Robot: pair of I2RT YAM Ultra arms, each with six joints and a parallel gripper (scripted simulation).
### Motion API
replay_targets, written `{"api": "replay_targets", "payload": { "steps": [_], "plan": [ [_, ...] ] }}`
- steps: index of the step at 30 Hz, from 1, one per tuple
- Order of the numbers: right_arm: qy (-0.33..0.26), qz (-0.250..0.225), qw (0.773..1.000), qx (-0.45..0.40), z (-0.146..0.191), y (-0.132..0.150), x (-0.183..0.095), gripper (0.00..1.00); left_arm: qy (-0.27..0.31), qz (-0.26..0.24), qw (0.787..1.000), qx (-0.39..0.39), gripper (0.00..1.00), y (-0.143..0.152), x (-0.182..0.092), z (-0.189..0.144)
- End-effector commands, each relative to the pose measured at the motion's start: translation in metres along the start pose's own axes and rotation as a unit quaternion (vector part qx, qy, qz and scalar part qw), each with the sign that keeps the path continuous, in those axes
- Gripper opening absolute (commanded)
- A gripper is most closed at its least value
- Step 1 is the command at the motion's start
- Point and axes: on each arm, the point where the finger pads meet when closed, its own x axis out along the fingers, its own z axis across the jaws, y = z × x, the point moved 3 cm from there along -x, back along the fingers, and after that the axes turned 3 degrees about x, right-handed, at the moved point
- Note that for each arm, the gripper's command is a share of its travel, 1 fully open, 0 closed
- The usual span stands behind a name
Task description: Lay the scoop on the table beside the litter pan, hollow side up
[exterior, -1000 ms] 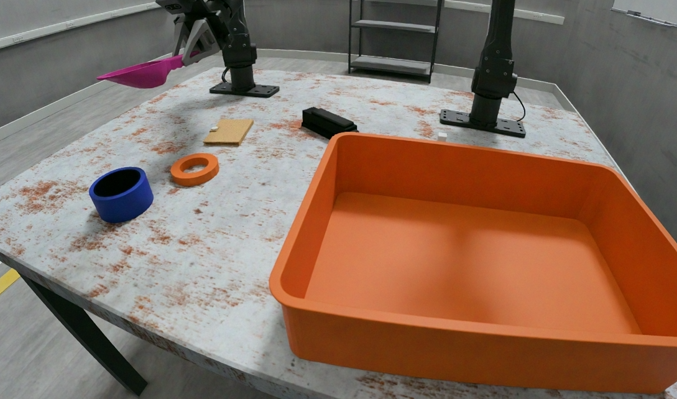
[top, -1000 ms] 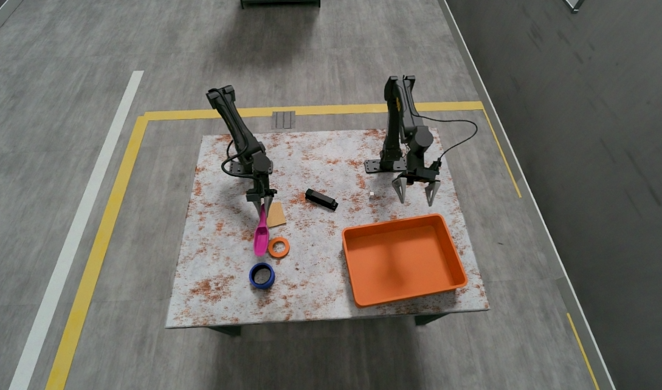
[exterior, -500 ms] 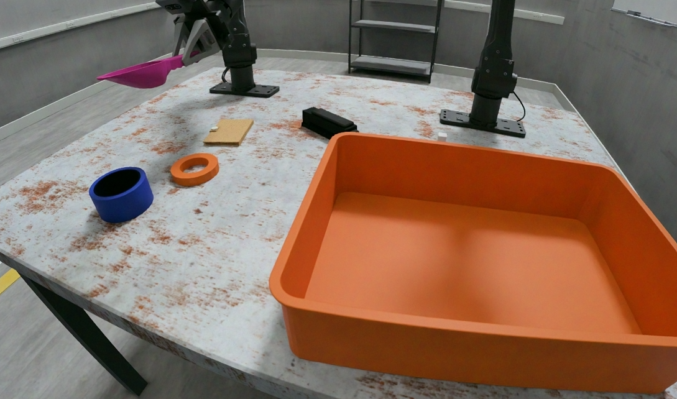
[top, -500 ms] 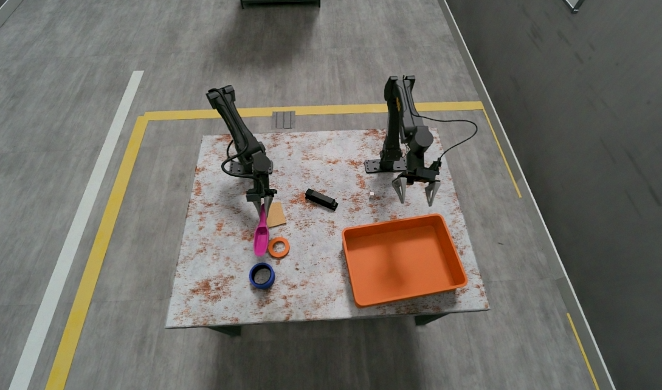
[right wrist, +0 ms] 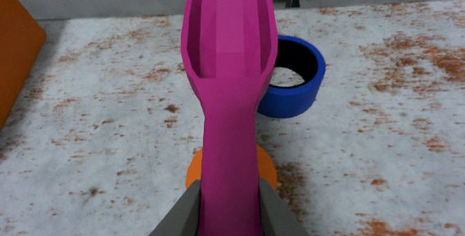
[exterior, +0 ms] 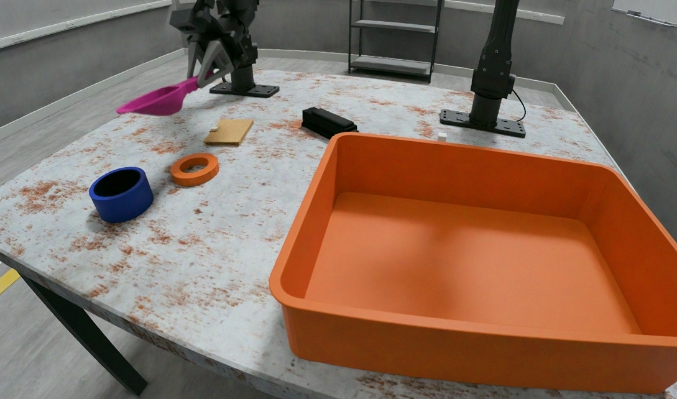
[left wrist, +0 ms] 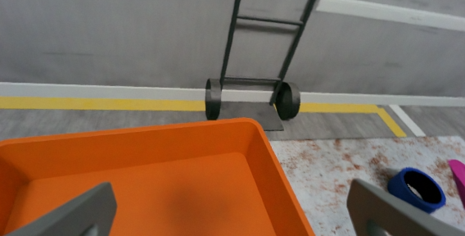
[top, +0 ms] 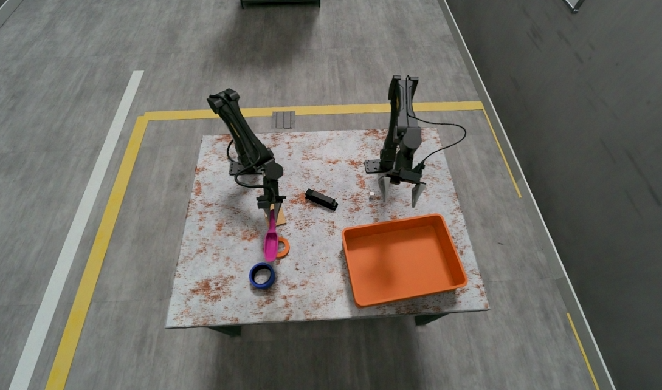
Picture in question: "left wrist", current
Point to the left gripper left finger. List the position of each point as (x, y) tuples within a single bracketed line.
[(91, 213)]

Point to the magenta plastic scoop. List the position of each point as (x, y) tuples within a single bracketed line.
[(457, 171)]

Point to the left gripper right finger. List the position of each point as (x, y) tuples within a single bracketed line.
[(373, 211)]

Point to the orange plastic tray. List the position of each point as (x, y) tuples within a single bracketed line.
[(201, 178)]

